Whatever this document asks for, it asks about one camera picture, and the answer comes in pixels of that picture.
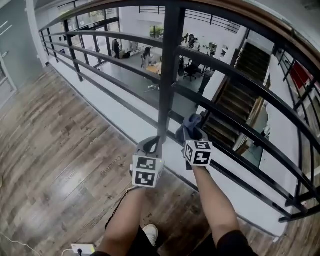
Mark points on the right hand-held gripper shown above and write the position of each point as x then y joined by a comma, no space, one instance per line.
200,157

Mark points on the blue-grey cloth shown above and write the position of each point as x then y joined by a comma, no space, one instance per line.
191,125

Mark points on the red wall panel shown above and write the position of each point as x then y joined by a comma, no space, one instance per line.
301,73

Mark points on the green potted plant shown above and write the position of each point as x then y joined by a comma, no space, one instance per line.
157,31

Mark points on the brown wooden handrail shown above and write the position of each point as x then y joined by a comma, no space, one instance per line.
275,25

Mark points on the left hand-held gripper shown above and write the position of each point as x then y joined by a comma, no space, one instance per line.
146,175

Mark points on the white power strip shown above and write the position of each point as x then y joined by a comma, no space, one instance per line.
83,248

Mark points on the person's left forearm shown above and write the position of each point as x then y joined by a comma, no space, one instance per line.
125,217

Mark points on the glass door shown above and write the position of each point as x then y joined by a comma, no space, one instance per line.
6,50

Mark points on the black office chair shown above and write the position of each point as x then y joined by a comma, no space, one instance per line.
191,71

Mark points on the black metal railing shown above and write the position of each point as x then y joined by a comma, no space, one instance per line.
172,50

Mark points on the wooden staircase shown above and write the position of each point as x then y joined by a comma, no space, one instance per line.
240,100

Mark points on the person's right forearm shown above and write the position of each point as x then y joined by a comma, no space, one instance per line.
212,200

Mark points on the person's white shoe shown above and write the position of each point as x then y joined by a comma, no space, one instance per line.
151,233

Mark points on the person's black clothing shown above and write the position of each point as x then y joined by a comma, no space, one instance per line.
175,245

